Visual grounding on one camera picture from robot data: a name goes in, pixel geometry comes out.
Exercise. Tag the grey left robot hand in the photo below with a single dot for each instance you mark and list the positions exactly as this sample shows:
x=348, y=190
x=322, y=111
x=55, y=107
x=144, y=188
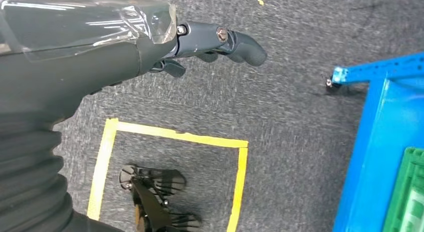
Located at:
x=82, y=64

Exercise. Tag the blue metal shelf rack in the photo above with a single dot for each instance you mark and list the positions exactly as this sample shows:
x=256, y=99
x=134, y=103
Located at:
x=371, y=157

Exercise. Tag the yellow floor tape square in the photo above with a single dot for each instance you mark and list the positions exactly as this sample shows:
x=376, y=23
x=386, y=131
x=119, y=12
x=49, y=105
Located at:
x=179, y=136

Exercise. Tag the black robot foot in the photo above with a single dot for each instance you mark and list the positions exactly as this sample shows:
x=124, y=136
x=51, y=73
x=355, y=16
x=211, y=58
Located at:
x=149, y=204

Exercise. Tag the green plastic crate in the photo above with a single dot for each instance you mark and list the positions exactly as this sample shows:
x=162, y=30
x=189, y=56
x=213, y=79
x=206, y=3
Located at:
x=407, y=190

